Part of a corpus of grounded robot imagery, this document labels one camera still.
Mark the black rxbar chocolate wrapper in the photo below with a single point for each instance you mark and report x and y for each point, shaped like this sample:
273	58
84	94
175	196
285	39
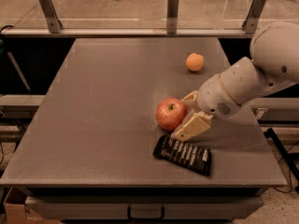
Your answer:
186	155

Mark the cardboard box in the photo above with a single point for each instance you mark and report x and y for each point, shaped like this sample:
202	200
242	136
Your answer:
18	213

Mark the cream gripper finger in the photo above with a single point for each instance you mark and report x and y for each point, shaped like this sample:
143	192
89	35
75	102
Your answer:
190	100
193	124

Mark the metal bracket post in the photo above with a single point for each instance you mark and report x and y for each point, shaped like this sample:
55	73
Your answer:
53	23
172	16
250	24

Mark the metal rail bar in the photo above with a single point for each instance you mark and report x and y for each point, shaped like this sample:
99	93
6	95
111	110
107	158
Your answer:
16	32

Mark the middle metal bracket post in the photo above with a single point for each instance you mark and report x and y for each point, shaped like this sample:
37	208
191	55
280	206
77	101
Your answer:
172	16

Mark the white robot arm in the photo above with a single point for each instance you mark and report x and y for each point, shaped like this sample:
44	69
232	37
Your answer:
273	65

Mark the orange fruit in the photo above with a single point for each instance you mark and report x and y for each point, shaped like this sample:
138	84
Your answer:
195	62

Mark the grey drawer with handle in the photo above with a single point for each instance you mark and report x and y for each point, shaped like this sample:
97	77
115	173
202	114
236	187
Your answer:
144	208

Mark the black stand leg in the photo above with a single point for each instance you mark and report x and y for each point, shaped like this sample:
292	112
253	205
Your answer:
270	133

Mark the left metal bracket post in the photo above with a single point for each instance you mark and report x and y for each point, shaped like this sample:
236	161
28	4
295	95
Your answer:
53	23

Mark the red apple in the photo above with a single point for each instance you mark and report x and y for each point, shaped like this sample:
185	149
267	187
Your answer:
170	113

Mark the right metal bracket post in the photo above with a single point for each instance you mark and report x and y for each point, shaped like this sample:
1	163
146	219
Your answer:
250	24

